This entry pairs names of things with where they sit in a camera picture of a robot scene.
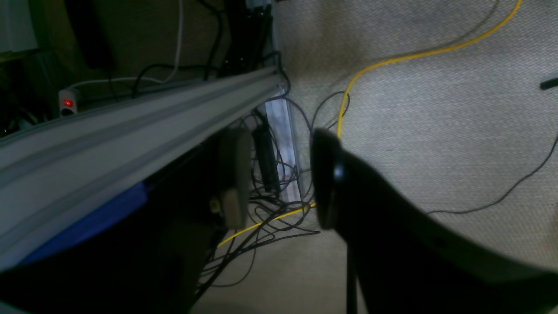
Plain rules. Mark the white power strip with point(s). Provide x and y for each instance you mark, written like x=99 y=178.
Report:
x=68 y=100

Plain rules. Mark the aluminium table frame rail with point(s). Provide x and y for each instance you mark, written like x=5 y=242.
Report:
x=56 y=173

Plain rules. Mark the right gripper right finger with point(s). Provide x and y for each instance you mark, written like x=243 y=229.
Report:
x=405 y=261

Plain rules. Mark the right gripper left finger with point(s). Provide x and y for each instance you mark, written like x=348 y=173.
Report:
x=230 y=177

